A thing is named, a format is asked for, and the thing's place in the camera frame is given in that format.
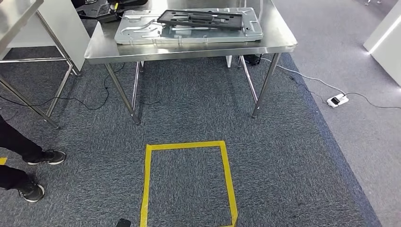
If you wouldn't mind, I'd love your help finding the black plastic plate part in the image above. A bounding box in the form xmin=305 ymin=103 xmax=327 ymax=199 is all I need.
xmin=157 ymin=9 xmax=244 ymax=31

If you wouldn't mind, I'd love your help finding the stainless steel workbench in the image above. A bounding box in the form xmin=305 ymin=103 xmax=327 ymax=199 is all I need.
xmin=84 ymin=0 xmax=298 ymax=125

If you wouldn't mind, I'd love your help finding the black power adapter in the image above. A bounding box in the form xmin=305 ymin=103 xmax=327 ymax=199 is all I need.
xmin=243 ymin=53 xmax=263 ymax=66

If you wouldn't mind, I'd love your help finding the yellow floor tape square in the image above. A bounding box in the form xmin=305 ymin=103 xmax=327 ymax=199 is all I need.
xmin=139 ymin=140 xmax=239 ymax=227

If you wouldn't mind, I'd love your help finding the stamped sheet metal panel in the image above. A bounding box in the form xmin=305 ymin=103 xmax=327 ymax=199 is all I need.
xmin=114 ymin=7 xmax=264 ymax=45

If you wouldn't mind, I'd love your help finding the black controller with antenna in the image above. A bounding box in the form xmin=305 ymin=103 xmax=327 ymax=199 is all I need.
xmin=95 ymin=2 xmax=122 ymax=23

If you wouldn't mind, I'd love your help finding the white power strip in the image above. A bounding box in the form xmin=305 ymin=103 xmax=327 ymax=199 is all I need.
xmin=326 ymin=93 xmax=349 ymax=108

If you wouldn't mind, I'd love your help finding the white cabinet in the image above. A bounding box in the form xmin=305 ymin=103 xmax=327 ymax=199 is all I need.
xmin=5 ymin=0 xmax=91 ymax=73

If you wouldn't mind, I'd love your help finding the person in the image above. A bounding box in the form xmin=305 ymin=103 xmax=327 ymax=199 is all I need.
xmin=0 ymin=115 xmax=67 ymax=203

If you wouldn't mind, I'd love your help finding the white lit display plinth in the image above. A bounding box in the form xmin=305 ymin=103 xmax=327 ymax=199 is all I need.
xmin=363 ymin=5 xmax=401 ymax=87

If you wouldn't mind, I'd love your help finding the stainless steel side table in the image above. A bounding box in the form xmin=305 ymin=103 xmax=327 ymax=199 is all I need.
xmin=0 ymin=0 xmax=81 ymax=130

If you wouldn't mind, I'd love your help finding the thin black floor cable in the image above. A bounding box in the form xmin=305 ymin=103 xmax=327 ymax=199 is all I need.
xmin=0 ymin=62 xmax=126 ymax=112
xmin=288 ymin=74 xmax=329 ymax=106

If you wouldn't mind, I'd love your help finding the white power cable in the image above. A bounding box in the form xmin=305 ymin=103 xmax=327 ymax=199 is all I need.
xmin=261 ymin=57 xmax=346 ymax=95

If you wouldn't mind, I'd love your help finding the thin black power cable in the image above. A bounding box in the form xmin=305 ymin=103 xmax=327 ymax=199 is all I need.
xmin=342 ymin=91 xmax=401 ymax=110

